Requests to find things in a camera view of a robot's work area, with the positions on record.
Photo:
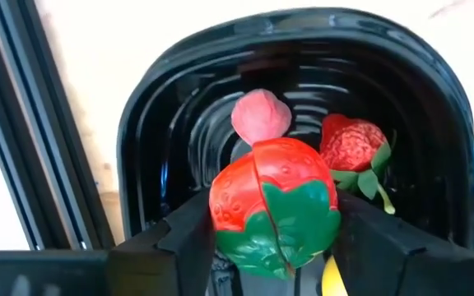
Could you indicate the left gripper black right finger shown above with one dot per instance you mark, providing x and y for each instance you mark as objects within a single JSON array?
[{"x": 385, "y": 255}]

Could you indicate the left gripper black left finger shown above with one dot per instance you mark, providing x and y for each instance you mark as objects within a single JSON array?
[{"x": 171, "y": 255}]

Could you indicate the yellow toy lemon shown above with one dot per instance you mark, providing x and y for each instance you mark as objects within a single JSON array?
[{"x": 333, "y": 279}]

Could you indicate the realistic red toy strawberry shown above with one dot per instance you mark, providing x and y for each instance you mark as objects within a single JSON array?
[{"x": 350, "y": 144}]

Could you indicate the painted red toy strawberry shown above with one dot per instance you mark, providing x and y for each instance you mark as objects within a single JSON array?
[{"x": 278, "y": 197}]

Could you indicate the black plastic tupperware container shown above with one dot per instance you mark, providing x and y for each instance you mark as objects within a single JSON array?
[{"x": 426, "y": 123}]

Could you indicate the pink toy raspberry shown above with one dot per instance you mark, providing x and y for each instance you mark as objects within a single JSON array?
[{"x": 261, "y": 117}]

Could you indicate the black aluminium table frame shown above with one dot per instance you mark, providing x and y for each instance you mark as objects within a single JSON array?
[{"x": 35, "y": 144}]

